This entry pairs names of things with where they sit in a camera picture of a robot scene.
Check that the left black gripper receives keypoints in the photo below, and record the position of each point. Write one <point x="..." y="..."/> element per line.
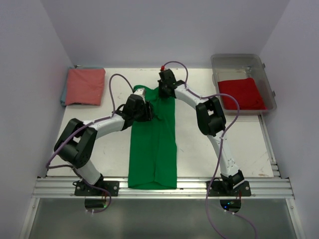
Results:
<point x="148" y="113"/>

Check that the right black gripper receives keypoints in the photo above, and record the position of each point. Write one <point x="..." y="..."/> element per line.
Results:
<point x="160" y="92"/>

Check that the green polo shirt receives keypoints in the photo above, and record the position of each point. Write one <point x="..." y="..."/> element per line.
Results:
<point x="153" y="149"/>

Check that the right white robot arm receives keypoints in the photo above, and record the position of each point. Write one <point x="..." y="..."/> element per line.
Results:
<point x="211" y="122"/>

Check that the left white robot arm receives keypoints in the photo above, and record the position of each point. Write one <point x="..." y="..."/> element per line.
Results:
<point x="76" y="142"/>

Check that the pink folded shirt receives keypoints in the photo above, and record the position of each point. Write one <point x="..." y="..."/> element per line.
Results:
<point x="84" y="85"/>

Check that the clear plastic bin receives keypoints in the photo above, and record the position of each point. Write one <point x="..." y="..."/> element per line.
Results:
<point x="243" y="77"/>

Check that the red folded shirt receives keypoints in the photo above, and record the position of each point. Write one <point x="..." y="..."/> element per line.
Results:
<point x="245" y="92"/>

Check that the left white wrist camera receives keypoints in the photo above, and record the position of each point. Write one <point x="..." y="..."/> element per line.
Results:
<point x="141" y="92"/>

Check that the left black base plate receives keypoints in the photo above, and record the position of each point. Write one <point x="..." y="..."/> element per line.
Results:
<point x="100" y="188"/>

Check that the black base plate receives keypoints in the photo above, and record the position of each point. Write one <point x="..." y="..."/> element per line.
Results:
<point x="217" y="189"/>
<point x="100" y="188"/>

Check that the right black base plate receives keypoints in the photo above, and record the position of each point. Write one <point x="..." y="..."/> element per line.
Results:
<point x="217" y="189"/>

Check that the aluminium mounting rail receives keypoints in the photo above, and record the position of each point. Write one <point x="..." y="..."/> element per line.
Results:
<point x="182" y="188"/>

